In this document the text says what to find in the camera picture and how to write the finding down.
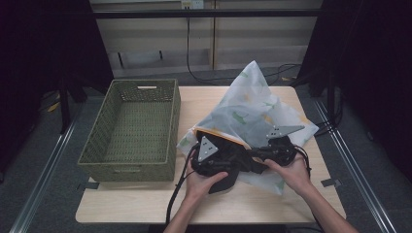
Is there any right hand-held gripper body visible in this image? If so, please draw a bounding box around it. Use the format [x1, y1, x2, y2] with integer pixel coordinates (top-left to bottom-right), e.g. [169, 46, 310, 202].
[252, 125, 306, 167]

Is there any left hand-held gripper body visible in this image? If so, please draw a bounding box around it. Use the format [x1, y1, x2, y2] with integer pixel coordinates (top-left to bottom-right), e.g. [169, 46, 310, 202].
[189, 135, 235, 178]

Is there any black clothing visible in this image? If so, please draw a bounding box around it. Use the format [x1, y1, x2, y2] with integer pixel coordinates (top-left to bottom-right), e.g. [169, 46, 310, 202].
[190, 130, 270, 195]

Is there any leaf print mesh laundry bag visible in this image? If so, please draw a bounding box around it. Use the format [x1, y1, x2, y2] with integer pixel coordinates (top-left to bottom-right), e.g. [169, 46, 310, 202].
[176, 59, 320, 196]

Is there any green woven basket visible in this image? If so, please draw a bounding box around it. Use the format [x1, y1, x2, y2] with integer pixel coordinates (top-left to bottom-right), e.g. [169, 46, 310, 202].
[77, 79, 182, 183]

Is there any person's right hand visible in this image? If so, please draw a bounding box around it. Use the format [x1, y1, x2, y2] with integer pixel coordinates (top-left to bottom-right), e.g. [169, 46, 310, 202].
[263, 152, 314, 196]

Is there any person's left hand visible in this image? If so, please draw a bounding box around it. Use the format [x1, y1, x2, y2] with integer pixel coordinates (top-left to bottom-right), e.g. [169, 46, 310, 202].
[184, 150, 229, 201]

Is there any grey tape piece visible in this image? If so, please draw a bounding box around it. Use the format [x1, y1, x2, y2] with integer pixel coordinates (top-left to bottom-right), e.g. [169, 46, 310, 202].
[77, 182, 100, 191]
[320, 178, 343, 188]

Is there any black metal stand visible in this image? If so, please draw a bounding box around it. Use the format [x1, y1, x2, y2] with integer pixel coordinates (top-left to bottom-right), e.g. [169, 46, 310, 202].
[57, 73, 89, 135]

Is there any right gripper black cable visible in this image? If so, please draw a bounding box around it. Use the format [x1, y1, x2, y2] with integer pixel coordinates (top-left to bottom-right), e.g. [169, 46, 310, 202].
[292, 145, 313, 173]

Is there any bundle of black floor cables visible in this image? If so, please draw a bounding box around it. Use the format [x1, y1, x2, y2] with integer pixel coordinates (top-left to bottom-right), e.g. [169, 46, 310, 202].
[314, 95, 345, 138]

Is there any metal floor rail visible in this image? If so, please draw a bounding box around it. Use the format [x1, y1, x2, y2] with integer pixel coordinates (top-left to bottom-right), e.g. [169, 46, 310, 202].
[312, 98, 397, 233]
[9, 106, 86, 233]

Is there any black wall cable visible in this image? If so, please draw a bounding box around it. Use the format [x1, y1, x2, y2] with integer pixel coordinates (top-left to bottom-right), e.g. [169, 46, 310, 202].
[186, 16, 303, 85]

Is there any white wall outlet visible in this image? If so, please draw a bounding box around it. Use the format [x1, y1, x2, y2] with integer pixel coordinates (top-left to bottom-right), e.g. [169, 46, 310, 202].
[181, 0, 204, 10]

